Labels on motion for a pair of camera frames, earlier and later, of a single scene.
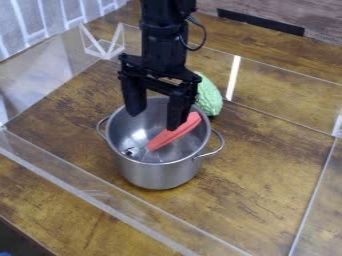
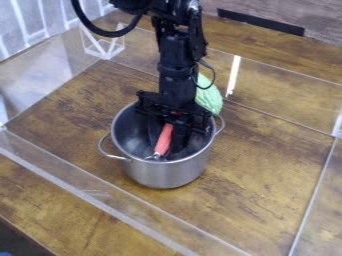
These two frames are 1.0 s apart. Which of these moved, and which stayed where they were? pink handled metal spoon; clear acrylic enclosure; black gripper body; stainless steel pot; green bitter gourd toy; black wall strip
Moved: pink handled metal spoon; black gripper body; stainless steel pot
Stayed: green bitter gourd toy; black wall strip; clear acrylic enclosure
